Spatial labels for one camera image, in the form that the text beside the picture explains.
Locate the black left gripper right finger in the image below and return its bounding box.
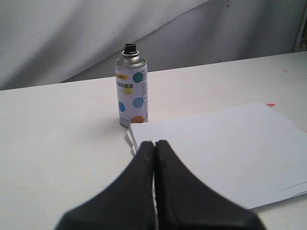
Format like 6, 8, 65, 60
154, 140, 265, 230

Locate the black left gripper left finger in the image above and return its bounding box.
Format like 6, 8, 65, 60
57, 141, 156, 230

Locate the white dotted spray paint can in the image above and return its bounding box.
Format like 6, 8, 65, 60
115, 44, 148, 128

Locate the white paper stack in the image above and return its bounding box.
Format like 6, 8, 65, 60
127, 103, 307, 208

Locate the white backdrop cloth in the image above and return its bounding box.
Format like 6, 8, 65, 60
0, 0, 307, 90

